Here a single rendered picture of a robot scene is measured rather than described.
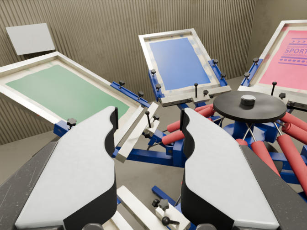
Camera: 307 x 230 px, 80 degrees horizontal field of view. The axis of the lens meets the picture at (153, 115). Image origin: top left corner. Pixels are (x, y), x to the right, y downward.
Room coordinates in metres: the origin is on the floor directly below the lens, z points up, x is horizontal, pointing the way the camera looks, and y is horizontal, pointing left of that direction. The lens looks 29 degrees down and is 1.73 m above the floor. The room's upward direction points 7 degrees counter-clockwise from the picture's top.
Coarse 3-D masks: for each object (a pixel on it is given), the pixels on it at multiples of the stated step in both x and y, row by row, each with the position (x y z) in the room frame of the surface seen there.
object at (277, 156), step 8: (264, 128) 0.96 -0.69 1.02; (272, 128) 0.92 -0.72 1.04; (272, 136) 0.91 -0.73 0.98; (176, 144) 0.86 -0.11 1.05; (168, 152) 0.86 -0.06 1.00; (176, 152) 0.81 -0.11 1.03; (272, 152) 0.74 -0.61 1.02; (304, 152) 0.70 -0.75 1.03; (176, 160) 0.81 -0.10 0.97; (280, 160) 0.68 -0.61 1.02; (304, 160) 0.66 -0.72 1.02; (288, 168) 0.66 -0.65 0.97
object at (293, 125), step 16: (208, 112) 0.87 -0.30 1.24; (176, 128) 0.93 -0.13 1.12; (288, 128) 0.64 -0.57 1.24; (304, 128) 0.71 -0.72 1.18; (240, 144) 0.59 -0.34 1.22; (256, 144) 0.58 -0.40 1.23; (288, 144) 0.57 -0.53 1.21; (288, 160) 0.54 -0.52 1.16; (304, 176) 0.48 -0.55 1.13; (304, 192) 0.45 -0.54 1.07
